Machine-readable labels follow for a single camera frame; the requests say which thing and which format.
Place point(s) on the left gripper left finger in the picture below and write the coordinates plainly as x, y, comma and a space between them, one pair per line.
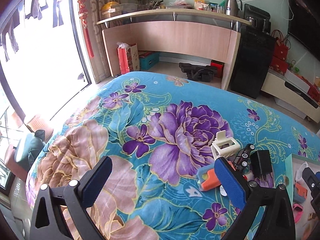
48, 221

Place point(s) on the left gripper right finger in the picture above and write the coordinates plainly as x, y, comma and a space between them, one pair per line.
277, 221

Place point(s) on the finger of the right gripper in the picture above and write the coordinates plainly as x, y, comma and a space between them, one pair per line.
318, 176
311, 179

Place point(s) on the white USB charger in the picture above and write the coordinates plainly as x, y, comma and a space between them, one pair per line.
298, 176

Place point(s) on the blue orange case with text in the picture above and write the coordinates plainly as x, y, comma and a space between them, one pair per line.
300, 193

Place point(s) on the pink smart watch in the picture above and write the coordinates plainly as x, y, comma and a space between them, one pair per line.
297, 212

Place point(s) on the black power adapter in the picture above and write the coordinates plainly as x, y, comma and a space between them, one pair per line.
261, 163

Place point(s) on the orange blue folding case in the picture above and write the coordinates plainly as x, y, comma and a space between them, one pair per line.
213, 175

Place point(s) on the cream hair claw clip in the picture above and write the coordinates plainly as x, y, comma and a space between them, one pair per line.
223, 146

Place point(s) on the gold patterned lighter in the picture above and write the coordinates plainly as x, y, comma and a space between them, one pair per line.
312, 216

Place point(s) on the white round ring gadget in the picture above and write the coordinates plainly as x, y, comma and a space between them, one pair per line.
222, 191

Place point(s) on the teal shallow cardboard tray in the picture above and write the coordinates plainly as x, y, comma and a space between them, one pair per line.
303, 228

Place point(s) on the white flat box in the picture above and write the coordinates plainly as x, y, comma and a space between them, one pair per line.
297, 81

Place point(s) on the cream TV stand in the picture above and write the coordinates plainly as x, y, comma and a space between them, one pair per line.
276, 85

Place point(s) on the red gift box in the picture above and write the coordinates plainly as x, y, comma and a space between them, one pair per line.
278, 65

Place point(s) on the red handbag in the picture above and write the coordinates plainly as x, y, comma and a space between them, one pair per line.
282, 45

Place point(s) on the black cabinet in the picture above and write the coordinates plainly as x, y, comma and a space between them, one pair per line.
253, 59

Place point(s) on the floral blue tablecloth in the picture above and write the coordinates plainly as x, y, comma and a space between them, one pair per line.
158, 130

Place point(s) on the black bag on floor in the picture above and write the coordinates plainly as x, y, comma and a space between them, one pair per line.
197, 72

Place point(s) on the wooden curved desk counter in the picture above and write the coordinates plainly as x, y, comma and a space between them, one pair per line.
206, 34

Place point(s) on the red gift bag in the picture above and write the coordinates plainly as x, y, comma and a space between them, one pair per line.
128, 57

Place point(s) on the teal storage crate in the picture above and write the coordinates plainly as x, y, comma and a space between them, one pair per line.
148, 59

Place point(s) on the steel thermos jug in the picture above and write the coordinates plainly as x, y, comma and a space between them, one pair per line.
232, 7

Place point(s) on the red hanging knot decoration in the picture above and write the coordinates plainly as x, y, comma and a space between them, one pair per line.
83, 15

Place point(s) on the wall mounted black television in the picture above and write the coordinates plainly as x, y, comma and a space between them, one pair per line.
303, 27

